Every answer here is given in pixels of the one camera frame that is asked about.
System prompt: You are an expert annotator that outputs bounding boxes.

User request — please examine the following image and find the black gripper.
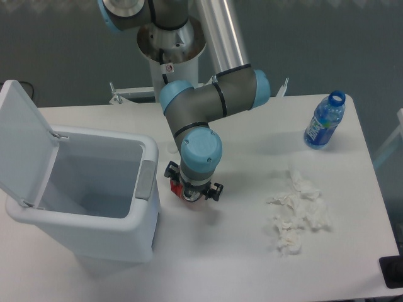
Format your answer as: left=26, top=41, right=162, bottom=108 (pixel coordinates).
left=164, top=161, right=224, bottom=201

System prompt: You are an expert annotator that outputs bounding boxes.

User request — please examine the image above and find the crushed red soda can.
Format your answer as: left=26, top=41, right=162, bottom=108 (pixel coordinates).
left=169, top=180, right=202, bottom=203

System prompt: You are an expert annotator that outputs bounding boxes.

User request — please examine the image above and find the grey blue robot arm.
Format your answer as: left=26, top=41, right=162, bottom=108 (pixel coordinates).
left=98, top=1, right=270, bottom=203

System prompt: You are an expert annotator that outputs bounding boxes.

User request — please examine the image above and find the white bottle cap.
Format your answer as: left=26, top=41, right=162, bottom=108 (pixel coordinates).
left=167, top=144, right=178, bottom=154

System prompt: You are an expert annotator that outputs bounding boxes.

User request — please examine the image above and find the white plastic trash bin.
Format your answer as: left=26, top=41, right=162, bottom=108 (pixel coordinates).
left=1, top=80, right=160, bottom=263

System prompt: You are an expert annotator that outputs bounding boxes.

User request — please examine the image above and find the crumpled white tissue paper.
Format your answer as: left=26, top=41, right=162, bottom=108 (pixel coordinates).
left=266, top=167, right=332, bottom=256

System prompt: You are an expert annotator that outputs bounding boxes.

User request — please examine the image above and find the blue plastic drink bottle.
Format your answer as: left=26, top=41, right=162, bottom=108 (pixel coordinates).
left=304, top=90, right=346, bottom=150

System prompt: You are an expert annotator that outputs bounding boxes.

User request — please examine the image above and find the white furniture at right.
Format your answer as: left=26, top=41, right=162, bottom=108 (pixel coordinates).
left=372, top=108, right=402, bottom=170

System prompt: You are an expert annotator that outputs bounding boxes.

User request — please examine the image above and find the black device at edge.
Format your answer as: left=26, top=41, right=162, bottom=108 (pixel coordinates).
left=379, top=255, right=402, bottom=289

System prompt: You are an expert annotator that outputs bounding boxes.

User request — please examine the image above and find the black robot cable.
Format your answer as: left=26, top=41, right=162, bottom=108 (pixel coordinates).
left=159, top=48, right=174, bottom=87

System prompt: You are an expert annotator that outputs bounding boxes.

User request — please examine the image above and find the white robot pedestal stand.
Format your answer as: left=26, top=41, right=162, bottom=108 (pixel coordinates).
left=109, top=15, right=290, bottom=104

